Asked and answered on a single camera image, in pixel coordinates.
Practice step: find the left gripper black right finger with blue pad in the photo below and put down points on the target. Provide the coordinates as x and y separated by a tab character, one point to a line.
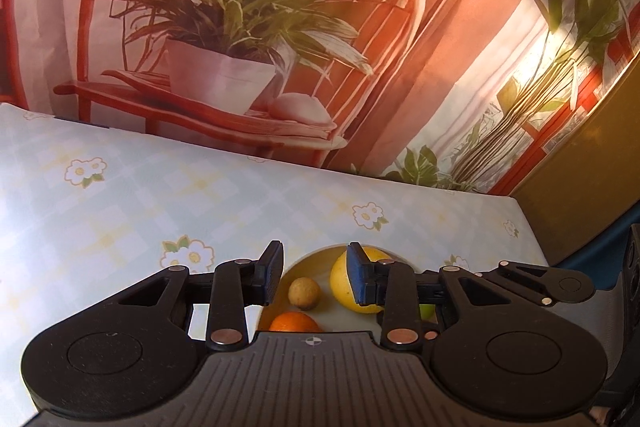
494	345

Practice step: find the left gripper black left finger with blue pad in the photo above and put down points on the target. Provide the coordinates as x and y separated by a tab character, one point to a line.
141	346

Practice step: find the yellow grapefruit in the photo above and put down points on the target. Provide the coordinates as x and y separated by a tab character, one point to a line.
341	289

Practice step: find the green apple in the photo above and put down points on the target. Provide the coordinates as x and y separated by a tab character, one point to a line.
427	312

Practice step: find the floral checked tablecloth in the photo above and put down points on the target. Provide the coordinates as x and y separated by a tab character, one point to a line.
86	211

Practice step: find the orange tangerine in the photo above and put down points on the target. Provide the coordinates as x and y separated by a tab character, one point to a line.
294	322

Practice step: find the small brown round fruit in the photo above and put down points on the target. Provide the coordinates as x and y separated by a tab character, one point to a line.
304	293

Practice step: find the brown wooden board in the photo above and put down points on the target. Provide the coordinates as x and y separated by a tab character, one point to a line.
590	179

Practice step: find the beige round plate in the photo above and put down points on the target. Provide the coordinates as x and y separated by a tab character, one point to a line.
329	314

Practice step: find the printed room backdrop cloth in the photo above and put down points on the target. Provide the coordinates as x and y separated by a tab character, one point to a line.
464	94

